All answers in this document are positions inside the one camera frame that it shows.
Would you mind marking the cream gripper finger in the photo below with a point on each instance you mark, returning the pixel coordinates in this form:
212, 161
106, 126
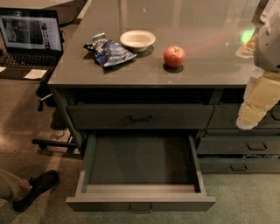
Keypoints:
261, 95

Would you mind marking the red apple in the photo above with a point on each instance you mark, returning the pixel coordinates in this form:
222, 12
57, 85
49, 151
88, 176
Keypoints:
174, 56

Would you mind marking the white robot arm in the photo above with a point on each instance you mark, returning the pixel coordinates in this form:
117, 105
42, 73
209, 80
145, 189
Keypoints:
267, 48

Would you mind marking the top right drawer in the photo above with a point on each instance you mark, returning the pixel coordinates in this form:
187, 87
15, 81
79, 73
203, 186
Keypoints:
225, 116

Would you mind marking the bottom right drawer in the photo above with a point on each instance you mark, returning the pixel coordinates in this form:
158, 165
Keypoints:
239, 165

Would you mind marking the open middle drawer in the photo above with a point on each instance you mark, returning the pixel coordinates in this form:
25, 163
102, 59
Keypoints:
140, 174

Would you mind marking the closed top left drawer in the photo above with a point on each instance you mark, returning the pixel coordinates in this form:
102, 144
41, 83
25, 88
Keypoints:
140, 116

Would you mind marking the snack packet on counter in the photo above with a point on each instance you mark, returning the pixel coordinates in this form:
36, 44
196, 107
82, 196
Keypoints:
246, 51

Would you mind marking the white container at corner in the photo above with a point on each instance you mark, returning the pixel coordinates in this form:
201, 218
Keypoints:
270, 7

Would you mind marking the white paper bowl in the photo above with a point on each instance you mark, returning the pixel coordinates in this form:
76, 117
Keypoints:
137, 40

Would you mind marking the blue chip bag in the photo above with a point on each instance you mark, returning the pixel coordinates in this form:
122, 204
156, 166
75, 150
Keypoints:
108, 53

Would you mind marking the black office chair base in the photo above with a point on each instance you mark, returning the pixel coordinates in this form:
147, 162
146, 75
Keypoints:
56, 124

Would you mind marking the white paper note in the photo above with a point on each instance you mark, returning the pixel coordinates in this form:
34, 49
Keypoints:
35, 74

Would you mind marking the black shoe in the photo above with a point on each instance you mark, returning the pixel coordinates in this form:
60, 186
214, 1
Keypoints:
39, 185

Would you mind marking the open black laptop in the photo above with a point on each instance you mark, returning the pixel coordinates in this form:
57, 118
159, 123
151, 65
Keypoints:
32, 41

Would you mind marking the beige trouser leg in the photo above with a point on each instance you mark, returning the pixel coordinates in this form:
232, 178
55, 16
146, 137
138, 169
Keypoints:
12, 187

